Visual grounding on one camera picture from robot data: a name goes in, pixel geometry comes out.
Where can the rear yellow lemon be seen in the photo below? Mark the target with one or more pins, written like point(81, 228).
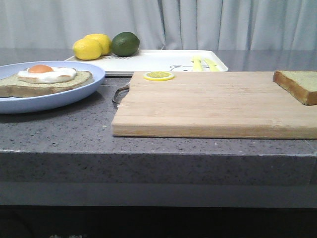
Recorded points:
point(104, 40)

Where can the white rectangular tray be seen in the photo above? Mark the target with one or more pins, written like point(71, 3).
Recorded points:
point(156, 60)

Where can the yellow plastic fork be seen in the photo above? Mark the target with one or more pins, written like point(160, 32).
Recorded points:
point(197, 66)

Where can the yellow plastic knife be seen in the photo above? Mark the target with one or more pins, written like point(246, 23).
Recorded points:
point(211, 64)

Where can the fried egg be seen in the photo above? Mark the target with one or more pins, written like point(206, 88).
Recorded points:
point(46, 74)

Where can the bread slice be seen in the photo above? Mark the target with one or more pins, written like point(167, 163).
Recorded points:
point(302, 85)
point(12, 86)

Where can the grey curtain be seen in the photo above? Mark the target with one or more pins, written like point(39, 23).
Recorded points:
point(163, 24)

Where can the front yellow lemon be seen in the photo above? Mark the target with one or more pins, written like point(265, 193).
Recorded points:
point(87, 49)

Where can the yellow lemon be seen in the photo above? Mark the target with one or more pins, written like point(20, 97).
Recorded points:
point(104, 40)
point(87, 49)

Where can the green lime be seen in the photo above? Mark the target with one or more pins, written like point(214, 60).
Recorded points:
point(125, 44)

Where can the light blue plate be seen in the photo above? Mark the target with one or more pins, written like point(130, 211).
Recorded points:
point(13, 105)

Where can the wooden cutting board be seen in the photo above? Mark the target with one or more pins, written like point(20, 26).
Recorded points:
point(213, 105)

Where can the metal cutting board handle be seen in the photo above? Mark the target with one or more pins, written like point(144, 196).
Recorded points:
point(120, 94)

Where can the lemon slice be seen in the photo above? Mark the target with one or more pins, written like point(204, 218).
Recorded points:
point(158, 76)

